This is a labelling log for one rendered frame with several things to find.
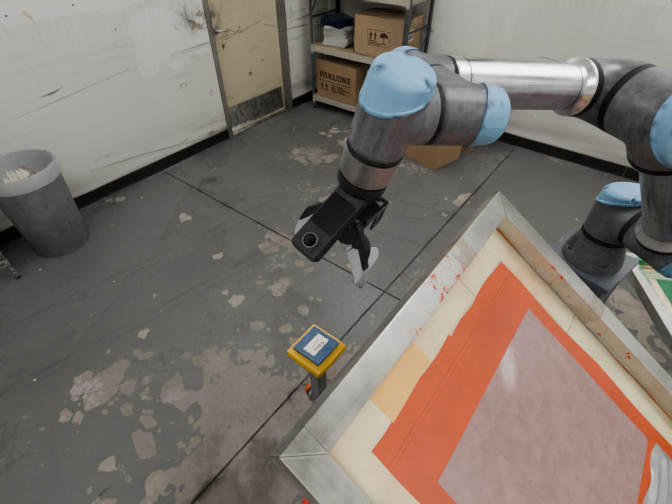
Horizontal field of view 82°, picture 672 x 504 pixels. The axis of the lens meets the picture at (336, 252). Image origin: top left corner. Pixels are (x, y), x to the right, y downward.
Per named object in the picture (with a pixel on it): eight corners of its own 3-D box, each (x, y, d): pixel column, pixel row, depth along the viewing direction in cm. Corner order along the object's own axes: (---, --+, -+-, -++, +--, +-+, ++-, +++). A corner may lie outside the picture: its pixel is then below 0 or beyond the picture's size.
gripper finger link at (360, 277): (389, 274, 67) (379, 228, 62) (370, 295, 63) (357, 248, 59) (375, 271, 69) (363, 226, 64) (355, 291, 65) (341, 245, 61)
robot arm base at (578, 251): (578, 233, 118) (593, 206, 112) (630, 260, 109) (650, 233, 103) (551, 253, 112) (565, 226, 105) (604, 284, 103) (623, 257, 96)
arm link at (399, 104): (458, 90, 41) (385, 85, 38) (417, 168, 49) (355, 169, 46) (429, 50, 45) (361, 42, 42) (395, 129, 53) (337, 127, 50)
